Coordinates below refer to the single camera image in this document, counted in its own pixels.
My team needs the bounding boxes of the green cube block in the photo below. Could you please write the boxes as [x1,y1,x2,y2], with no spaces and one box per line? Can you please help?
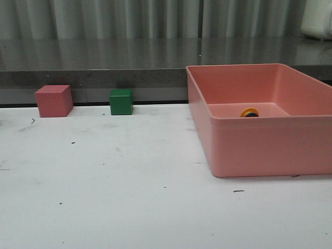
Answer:
[109,89,133,115]

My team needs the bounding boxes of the dark grey counter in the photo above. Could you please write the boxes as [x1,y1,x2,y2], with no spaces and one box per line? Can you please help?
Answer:
[1,36,331,107]

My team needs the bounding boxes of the yellow mushroom push button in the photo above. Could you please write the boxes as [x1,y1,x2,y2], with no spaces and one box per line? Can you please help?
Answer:
[240,108,259,117]

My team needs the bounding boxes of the white appliance in background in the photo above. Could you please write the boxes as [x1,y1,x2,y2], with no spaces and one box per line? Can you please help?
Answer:
[300,0,331,40]

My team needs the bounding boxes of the pink cube block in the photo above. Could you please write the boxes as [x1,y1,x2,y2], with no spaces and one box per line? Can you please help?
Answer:
[35,85,73,118]

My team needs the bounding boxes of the pink plastic bin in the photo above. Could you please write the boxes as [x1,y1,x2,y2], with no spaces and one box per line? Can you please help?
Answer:
[186,64,331,177]

